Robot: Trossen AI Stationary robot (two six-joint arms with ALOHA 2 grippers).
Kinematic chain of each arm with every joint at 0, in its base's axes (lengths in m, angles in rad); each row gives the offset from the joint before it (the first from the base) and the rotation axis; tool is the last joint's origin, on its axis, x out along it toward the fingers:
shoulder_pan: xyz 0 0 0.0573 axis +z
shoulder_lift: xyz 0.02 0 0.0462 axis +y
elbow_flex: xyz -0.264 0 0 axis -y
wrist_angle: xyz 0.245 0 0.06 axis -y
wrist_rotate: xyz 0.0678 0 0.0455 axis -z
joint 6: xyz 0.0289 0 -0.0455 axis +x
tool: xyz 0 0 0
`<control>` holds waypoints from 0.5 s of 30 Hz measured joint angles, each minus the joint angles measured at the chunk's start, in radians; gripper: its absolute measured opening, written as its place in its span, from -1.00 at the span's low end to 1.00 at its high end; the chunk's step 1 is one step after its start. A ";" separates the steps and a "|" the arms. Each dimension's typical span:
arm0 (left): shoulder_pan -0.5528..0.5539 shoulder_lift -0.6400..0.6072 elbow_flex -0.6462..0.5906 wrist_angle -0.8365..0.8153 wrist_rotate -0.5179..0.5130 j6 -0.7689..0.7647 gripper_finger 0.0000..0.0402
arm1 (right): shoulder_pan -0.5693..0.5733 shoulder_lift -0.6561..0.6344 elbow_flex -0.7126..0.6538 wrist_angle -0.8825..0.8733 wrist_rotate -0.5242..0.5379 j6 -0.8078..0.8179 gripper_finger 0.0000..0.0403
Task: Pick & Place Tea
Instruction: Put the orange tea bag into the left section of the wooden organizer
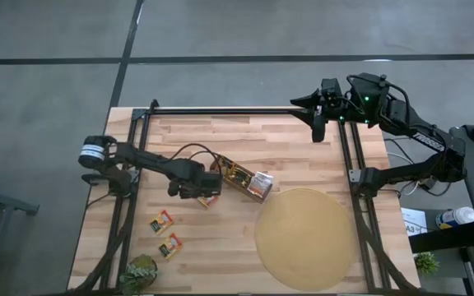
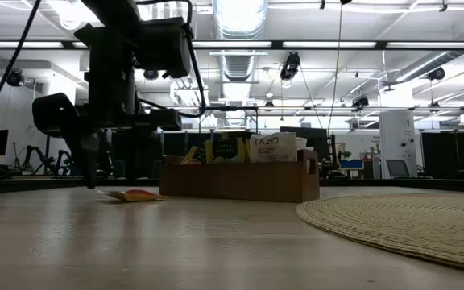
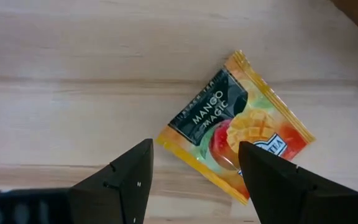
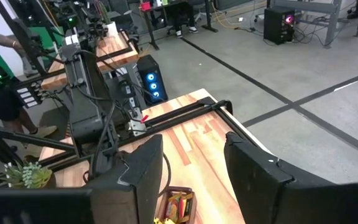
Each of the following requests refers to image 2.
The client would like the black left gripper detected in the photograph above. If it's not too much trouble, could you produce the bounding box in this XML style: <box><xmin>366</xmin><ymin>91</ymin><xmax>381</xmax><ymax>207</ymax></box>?
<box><xmin>32</xmin><ymin>23</ymin><xmax>184</xmax><ymax>189</ymax></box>

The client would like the green yellow tea packet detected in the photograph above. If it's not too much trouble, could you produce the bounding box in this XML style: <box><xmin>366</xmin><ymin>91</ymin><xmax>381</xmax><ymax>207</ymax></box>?
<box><xmin>205</xmin><ymin>136</ymin><xmax>246</xmax><ymax>164</ymax></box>

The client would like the wooden compartment tea box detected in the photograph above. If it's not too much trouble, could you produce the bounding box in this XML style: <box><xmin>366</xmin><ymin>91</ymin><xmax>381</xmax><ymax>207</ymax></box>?
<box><xmin>159</xmin><ymin>148</ymin><xmax>321</xmax><ymax>204</ymax></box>

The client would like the black partition screen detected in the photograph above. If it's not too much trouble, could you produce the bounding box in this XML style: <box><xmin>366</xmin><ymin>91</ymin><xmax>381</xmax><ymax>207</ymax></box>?
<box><xmin>110</xmin><ymin>131</ymin><xmax>263</xmax><ymax>180</ymax></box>
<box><xmin>420</xmin><ymin>130</ymin><xmax>461</xmax><ymax>180</ymax></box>

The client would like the grey office chair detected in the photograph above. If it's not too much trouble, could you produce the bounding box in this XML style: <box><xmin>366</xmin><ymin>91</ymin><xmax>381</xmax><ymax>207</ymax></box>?
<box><xmin>385</xmin><ymin>159</ymin><xmax>412</xmax><ymax>180</ymax></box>

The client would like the white pillar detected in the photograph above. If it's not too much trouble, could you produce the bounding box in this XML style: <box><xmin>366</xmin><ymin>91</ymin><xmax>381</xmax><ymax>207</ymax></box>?
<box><xmin>379</xmin><ymin>110</ymin><xmax>418</xmax><ymax>180</ymax></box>

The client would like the round woven straw placemat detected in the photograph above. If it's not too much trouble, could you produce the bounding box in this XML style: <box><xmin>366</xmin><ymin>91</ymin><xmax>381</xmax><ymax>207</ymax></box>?
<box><xmin>295</xmin><ymin>193</ymin><xmax>464</xmax><ymax>277</ymax></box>

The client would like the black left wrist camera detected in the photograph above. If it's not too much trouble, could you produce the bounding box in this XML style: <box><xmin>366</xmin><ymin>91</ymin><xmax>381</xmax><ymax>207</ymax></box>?
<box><xmin>135</xmin><ymin>16</ymin><xmax>193</xmax><ymax>80</ymax></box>

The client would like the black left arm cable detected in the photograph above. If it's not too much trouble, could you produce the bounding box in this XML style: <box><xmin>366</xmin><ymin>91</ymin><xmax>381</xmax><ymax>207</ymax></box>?
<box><xmin>0</xmin><ymin>0</ymin><xmax>43</xmax><ymax>133</ymax></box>

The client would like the silver ventilation duct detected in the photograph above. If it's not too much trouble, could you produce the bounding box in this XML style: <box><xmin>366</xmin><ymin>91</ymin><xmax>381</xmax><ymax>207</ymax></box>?
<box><xmin>213</xmin><ymin>0</ymin><xmax>268</xmax><ymax>84</ymax></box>

